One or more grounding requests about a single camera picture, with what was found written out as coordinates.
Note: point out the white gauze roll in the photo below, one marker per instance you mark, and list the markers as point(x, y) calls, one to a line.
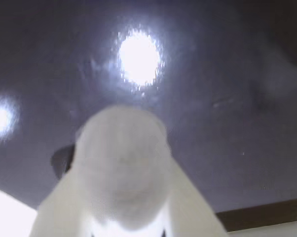
point(121, 160)

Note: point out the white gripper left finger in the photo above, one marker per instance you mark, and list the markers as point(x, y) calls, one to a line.
point(57, 209)

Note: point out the black table mat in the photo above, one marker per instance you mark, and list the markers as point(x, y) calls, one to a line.
point(212, 74)

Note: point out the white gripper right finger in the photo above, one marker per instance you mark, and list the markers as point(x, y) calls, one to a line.
point(193, 209)

